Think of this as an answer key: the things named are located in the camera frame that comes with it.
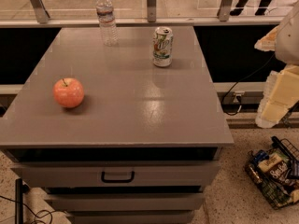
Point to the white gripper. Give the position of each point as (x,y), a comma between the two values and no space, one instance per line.
(288,41)

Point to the green white 7up can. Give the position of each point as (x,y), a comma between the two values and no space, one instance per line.
(162,46)

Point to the grey drawer cabinet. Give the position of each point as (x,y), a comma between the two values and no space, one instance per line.
(165,124)

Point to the clear plastic water bottle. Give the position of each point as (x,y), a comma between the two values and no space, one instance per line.
(105,15)

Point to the red apple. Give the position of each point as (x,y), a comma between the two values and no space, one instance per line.
(68,92)

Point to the metal glass railing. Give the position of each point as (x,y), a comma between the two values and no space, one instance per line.
(62,13)

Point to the black pole lower left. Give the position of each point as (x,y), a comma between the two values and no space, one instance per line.
(19,202)

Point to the black wire snack basket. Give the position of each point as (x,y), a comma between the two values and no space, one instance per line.
(275,172)

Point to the black drawer handle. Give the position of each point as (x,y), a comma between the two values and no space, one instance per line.
(117,178)

